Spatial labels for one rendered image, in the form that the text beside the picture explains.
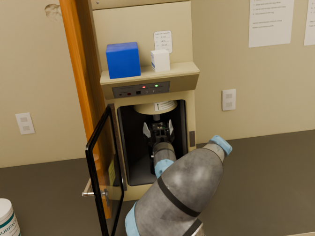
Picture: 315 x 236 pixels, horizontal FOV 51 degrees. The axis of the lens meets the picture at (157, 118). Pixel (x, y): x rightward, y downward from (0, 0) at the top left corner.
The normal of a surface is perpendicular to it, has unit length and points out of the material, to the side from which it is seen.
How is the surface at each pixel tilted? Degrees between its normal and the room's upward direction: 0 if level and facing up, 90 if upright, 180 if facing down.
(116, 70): 90
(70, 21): 90
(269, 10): 90
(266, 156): 0
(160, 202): 54
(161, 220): 67
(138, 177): 0
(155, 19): 90
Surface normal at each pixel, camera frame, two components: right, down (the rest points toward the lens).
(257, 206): -0.08, -0.90
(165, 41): 0.10, 0.42
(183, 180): -0.13, -0.48
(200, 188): 0.46, -0.13
